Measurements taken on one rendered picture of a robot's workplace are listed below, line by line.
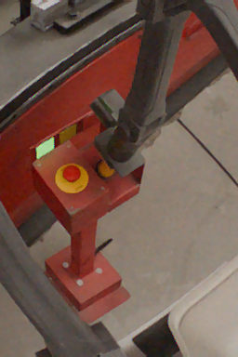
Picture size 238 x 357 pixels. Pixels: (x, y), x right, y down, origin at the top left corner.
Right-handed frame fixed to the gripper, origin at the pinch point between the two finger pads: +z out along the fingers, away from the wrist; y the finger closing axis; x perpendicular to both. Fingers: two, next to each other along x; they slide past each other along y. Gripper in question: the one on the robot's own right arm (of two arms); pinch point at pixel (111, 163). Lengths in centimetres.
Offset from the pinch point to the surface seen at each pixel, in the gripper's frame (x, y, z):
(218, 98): -88, 12, 83
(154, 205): -33, -10, 77
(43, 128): 2.8, 19.8, 18.7
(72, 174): 9.8, 1.7, -3.7
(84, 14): -16.4, 37.1, -3.9
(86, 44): -11.8, 28.3, -3.1
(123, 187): -1.0, -5.5, 5.2
